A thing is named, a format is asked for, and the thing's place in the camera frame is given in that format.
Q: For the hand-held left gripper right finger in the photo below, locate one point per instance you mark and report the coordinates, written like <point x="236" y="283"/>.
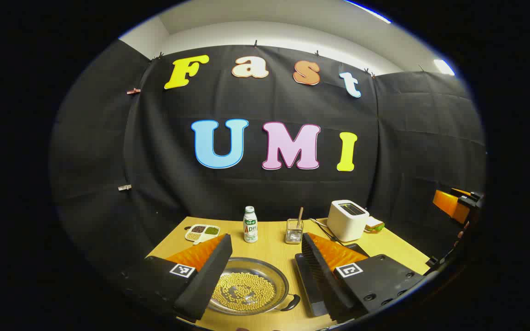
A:
<point x="327" y="282"/>

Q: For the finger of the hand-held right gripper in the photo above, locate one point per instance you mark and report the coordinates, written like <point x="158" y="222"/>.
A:
<point x="446" y="204"/>

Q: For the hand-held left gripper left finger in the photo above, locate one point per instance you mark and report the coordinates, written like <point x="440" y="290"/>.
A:
<point x="205" y="280"/>

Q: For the black induction cooktop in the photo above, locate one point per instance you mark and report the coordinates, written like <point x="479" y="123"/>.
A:
<point x="308" y="285"/>

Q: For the pile of yellow soybeans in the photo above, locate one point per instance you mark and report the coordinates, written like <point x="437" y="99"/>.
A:
<point x="246" y="289"/>

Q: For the white divided dish of beans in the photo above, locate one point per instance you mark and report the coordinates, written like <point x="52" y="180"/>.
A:
<point x="200" y="235"/>

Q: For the white toaster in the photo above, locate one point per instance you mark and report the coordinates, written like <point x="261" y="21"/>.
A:
<point x="345" y="227"/>

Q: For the white bottle with green label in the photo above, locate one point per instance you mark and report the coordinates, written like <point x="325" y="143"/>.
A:
<point x="250" y="227"/>

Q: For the sandwich with lettuce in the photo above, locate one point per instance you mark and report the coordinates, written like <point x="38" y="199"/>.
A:
<point x="374" y="224"/>

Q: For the wooden clothespin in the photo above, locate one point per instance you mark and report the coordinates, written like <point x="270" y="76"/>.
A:
<point x="124" y="187"/>
<point x="133" y="91"/>

